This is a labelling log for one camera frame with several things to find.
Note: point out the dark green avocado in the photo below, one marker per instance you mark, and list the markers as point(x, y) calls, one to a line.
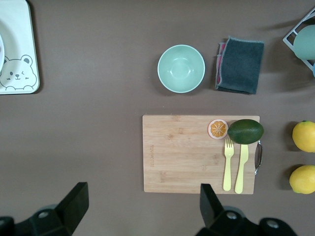
point(246, 131)

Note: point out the pink folded cloth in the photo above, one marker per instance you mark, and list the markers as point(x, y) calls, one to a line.
point(219, 59)

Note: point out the sage green cup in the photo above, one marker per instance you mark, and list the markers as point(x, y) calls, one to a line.
point(306, 43)

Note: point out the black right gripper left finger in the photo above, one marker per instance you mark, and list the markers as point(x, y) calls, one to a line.
point(73, 209)

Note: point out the wooden cutting board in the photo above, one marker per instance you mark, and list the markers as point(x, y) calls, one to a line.
point(182, 152)

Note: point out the white round plate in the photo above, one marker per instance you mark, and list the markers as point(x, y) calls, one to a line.
point(1, 39)

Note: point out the cream tray with bear print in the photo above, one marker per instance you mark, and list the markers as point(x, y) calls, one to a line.
point(22, 37)

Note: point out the orange fruit slice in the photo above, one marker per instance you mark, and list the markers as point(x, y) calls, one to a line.
point(217, 129)

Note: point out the mint green bowl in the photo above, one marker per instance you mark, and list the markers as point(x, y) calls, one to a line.
point(181, 68)

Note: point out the yellow lemon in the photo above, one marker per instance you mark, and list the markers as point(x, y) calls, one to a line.
point(304, 179)
point(305, 136)

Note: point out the pale yellow plastic knife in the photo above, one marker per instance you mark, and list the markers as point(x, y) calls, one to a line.
point(242, 167)

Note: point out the pale yellow plastic fork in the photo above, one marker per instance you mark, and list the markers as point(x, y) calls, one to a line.
point(228, 167)

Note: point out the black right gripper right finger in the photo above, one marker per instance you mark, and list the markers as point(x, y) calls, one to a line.
point(211, 209)

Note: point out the dark grey folded cloth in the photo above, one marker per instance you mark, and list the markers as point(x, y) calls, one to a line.
point(241, 66)

